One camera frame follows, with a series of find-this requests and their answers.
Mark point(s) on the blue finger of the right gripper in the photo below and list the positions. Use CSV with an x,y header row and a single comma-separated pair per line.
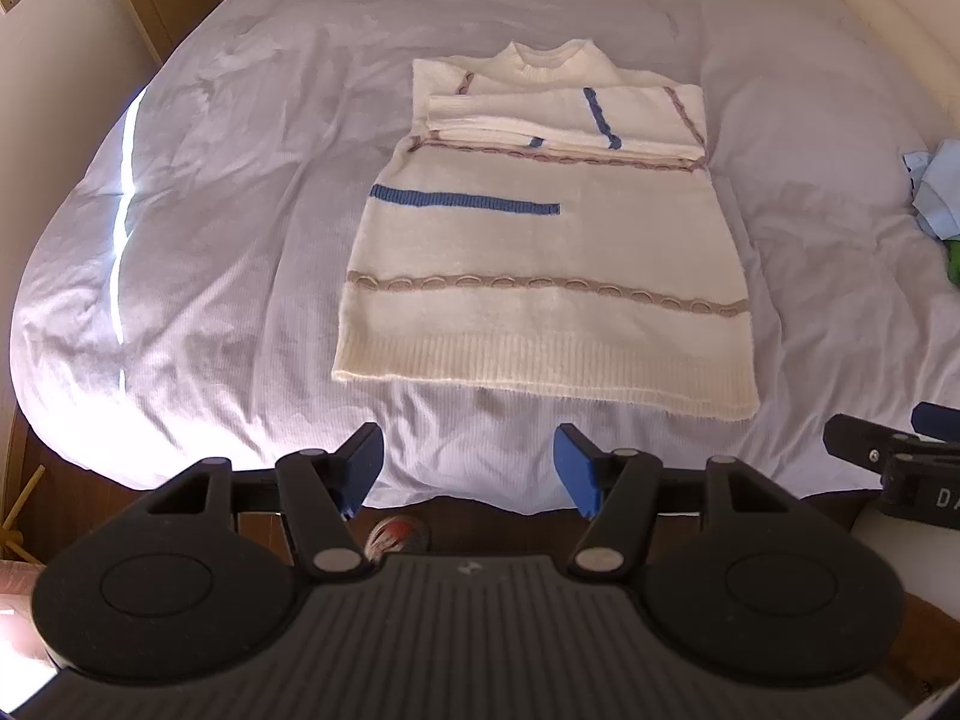
x,y
936,421

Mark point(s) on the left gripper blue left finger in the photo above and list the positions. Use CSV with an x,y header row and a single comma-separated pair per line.
x,y
320,492

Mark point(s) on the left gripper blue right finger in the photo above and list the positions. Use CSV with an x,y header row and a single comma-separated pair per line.
x,y
615,493

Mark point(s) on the cream knit striped sweater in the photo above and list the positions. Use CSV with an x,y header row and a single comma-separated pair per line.
x,y
548,226

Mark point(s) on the green knit garment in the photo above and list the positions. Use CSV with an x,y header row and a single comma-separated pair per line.
x,y
953,261

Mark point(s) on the lavender bed sheet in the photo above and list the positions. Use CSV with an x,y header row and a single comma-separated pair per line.
x,y
183,300

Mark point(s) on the light blue garment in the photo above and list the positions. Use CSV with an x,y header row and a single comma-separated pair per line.
x,y
935,189

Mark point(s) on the cream bed headboard cushion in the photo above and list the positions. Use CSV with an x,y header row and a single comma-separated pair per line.
x,y
923,34

